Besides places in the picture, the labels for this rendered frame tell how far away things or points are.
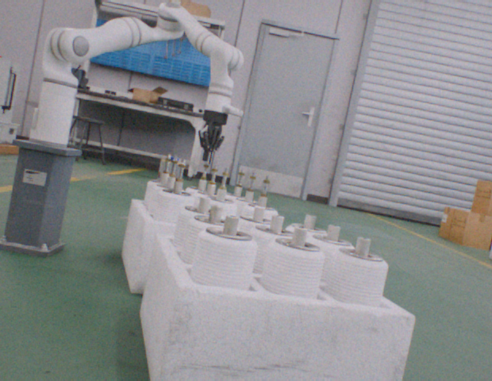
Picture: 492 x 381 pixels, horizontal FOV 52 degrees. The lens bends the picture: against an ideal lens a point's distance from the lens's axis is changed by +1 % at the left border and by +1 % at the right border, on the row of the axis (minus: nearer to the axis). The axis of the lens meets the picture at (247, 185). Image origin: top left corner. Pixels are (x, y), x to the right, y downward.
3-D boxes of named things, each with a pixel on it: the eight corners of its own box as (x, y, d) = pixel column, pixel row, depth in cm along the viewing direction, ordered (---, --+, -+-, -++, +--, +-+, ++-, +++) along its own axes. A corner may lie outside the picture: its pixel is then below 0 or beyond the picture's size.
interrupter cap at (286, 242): (283, 249, 78) (284, 244, 78) (268, 239, 85) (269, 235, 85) (327, 255, 80) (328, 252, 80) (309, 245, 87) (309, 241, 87)
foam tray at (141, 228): (130, 294, 121) (144, 221, 120) (121, 254, 158) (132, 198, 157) (278, 309, 133) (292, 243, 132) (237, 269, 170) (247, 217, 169)
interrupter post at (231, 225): (223, 236, 78) (227, 216, 78) (220, 233, 80) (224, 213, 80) (237, 239, 78) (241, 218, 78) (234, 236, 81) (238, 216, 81)
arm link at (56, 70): (44, 22, 139) (33, 84, 140) (67, 23, 134) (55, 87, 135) (72, 33, 147) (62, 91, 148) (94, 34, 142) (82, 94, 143)
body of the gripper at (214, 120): (213, 110, 159) (207, 140, 160) (199, 105, 152) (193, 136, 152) (233, 113, 156) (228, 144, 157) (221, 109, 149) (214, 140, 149)
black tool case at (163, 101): (156, 107, 600) (158, 98, 599) (191, 114, 607) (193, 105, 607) (156, 105, 566) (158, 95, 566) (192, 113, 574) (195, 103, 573)
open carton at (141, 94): (135, 102, 614) (138, 84, 613) (165, 108, 606) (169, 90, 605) (124, 99, 585) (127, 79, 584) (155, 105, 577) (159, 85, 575)
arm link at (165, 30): (168, 30, 179) (114, 43, 161) (171, 3, 174) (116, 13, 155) (188, 39, 176) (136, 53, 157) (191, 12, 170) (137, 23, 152)
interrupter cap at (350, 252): (351, 259, 81) (351, 255, 81) (331, 248, 88) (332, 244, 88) (391, 266, 83) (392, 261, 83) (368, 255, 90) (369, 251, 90)
